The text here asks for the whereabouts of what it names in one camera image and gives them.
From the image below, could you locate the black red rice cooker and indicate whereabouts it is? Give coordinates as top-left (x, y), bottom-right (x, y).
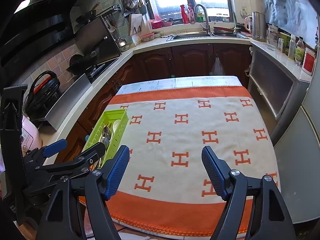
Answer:
top-left (24, 70), bottom-right (62, 119)

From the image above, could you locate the white ceramic soup spoon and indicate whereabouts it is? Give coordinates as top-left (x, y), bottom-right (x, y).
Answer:
top-left (112, 119), bottom-right (120, 133)

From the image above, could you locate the pink appliance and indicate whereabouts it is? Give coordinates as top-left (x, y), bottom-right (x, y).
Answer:
top-left (21, 115), bottom-right (43, 156)

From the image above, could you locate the grey refrigerator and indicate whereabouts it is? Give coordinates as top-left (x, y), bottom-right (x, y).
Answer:
top-left (247, 47), bottom-right (320, 224)

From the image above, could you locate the large silver spoon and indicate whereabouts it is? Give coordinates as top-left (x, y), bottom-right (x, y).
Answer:
top-left (100, 126), bottom-right (111, 150)

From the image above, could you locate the kitchen faucet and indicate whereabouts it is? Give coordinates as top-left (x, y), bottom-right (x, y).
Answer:
top-left (194, 4), bottom-right (211, 34)

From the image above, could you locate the green plastic utensil tray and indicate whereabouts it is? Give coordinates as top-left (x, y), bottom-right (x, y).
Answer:
top-left (82, 109), bottom-right (129, 170)

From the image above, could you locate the orange white H blanket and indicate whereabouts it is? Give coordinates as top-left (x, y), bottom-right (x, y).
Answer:
top-left (107, 86), bottom-right (280, 239)

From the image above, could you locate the steel kettle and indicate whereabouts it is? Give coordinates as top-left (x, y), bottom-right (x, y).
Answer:
top-left (244, 11), bottom-right (266, 43)

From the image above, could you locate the red spray bottle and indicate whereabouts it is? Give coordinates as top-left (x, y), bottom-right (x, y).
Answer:
top-left (180, 5), bottom-right (189, 24)

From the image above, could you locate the black range hood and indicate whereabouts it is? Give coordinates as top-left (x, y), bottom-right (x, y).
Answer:
top-left (1, 0), bottom-right (84, 87)

